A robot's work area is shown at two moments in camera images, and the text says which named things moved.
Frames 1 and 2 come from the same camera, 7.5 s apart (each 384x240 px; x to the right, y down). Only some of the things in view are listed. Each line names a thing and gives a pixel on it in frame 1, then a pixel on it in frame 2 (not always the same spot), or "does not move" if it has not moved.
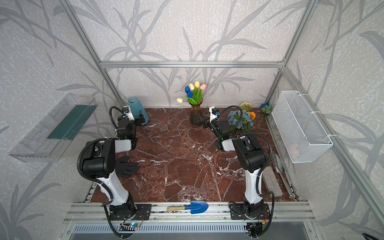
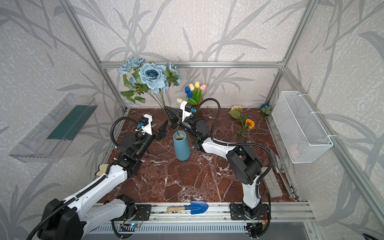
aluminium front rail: (282, 212) does not move
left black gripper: (120, 119) -> (161, 134)
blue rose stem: (266, 108) does not move
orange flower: (252, 115) -> (250, 123)
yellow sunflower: (245, 106) -> (235, 112)
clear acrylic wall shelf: (44, 143) does not move
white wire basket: (303, 135) does not move
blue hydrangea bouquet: (240, 119) -> (138, 76)
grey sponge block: (272, 182) does not move
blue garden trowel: (195, 207) does not move
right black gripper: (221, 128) -> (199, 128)
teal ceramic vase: (136, 106) -> (182, 151)
